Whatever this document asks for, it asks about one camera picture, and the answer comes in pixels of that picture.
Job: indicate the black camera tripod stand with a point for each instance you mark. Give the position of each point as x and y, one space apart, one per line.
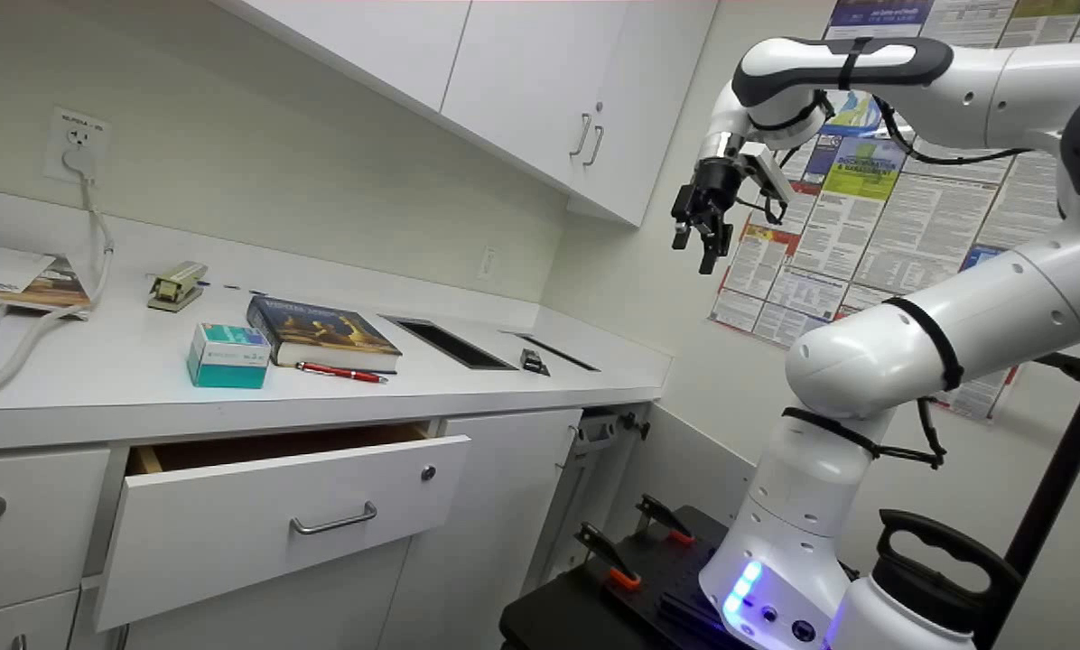
1036 528

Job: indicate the white cupboard door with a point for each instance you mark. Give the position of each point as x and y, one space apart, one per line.
400 45
528 69
637 105

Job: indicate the grey stapler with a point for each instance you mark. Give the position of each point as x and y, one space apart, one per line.
175 287

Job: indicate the black small object on counter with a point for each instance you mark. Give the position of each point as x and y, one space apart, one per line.
533 361

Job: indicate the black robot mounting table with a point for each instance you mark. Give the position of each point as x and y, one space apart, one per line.
585 612

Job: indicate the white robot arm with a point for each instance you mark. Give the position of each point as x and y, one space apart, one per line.
776 578

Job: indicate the red pen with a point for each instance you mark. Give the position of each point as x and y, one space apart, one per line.
345 374

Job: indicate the white wall outlet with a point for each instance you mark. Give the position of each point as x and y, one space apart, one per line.
74 146

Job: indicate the dark hardcover book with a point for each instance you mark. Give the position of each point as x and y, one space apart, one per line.
329 337

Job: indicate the teal and white box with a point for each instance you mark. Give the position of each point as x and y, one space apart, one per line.
231 355

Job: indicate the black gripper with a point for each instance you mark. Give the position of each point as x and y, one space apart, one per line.
701 202

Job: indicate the black clamp red handle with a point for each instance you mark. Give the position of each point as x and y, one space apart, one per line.
663 524

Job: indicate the black handled white device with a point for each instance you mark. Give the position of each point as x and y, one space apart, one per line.
905 604

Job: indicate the white lower cabinet door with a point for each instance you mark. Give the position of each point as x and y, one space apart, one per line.
462 576

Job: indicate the black clamp orange handle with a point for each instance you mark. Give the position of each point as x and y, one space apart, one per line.
617 572

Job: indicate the open white drawer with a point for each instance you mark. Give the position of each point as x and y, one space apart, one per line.
200 521

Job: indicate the white left drawer front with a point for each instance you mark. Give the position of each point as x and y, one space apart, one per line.
48 505

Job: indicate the stack of papers and books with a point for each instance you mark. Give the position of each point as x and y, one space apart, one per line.
43 281

